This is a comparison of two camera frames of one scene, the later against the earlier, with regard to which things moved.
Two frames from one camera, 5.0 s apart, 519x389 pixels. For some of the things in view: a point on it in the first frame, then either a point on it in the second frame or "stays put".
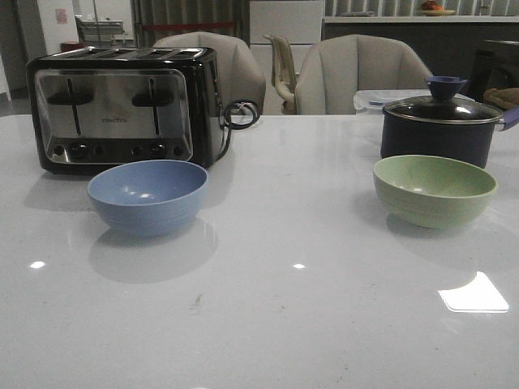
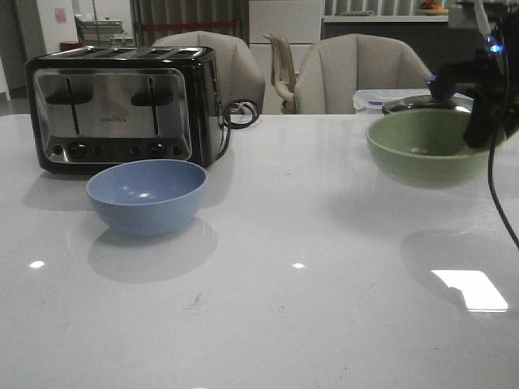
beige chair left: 238,75 stays put
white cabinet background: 298,22 stays put
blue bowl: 154,198 stays put
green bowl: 433,191 to 426,147
